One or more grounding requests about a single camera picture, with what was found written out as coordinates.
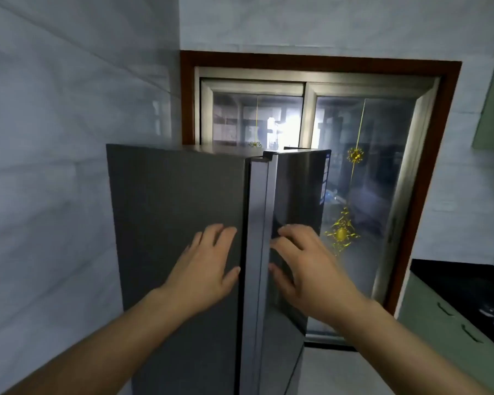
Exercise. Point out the person's left hand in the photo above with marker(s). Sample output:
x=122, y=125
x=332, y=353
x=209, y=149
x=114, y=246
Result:
x=197, y=279

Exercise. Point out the person's right hand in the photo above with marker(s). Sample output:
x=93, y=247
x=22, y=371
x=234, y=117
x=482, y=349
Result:
x=317, y=279

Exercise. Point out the person's left thumb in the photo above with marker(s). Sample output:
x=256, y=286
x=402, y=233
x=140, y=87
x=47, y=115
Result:
x=230, y=277

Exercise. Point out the person's right thumb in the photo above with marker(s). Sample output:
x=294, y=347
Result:
x=280, y=278

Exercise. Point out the person's left middle finger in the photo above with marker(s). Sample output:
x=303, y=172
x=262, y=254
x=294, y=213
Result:
x=215, y=238

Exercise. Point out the person's right middle finger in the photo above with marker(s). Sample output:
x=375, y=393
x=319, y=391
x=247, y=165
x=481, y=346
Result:
x=294, y=231

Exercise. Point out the person's left forearm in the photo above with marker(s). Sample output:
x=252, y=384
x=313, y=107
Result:
x=107, y=345

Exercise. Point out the person's right forearm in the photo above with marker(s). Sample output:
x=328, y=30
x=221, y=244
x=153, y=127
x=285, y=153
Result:
x=403, y=353

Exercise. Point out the glossy grey refrigerator door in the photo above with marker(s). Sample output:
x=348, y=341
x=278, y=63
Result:
x=292, y=193

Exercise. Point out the large yellow ornament decal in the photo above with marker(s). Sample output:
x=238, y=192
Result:
x=342, y=233

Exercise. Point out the matte grey refrigerator door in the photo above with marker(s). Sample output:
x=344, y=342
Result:
x=168, y=209

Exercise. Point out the blue label sticker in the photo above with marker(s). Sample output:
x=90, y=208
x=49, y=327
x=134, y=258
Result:
x=325, y=176

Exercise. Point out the grey refrigerator body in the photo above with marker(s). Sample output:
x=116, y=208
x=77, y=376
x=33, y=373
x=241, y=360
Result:
x=214, y=147

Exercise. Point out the wide sliding glass door panel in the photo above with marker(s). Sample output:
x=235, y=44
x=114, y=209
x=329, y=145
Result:
x=378, y=180

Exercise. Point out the small yellow line decal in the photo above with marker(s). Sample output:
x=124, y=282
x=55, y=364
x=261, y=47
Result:
x=257, y=135

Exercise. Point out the narrow sliding glass door panel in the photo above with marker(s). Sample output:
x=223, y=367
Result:
x=238, y=119

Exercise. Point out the green base cabinet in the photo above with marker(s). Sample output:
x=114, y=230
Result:
x=432, y=337

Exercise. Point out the black countertop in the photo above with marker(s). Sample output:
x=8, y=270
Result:
x=461, y=283

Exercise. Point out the brown wooden door frame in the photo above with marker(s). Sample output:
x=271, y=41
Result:
x=440, y=160

